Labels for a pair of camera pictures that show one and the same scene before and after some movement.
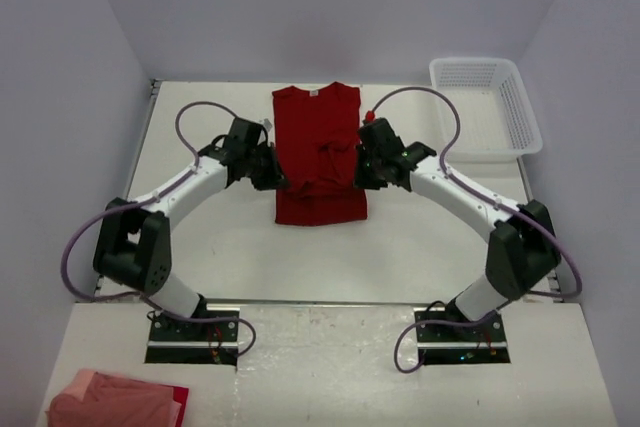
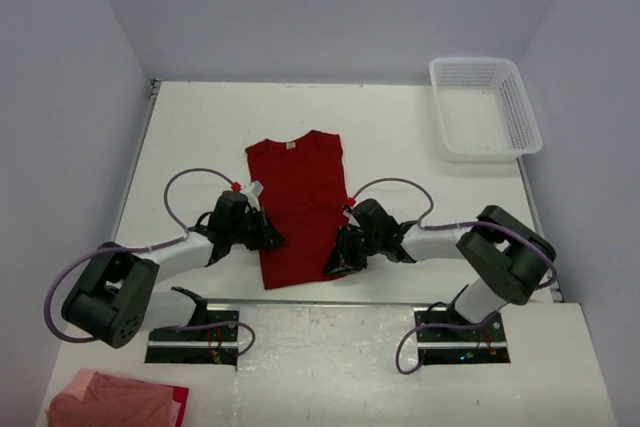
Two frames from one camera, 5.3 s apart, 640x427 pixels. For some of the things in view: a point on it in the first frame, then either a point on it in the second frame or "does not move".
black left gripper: x=275 y=179 -> x=266 y=236
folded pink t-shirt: x=97 y=399 does not move
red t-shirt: x=317 y=134 -> x=303 y=190
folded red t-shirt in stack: x=181 y=396 does not move
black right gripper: x=360 y=180 -> x=343 y=259
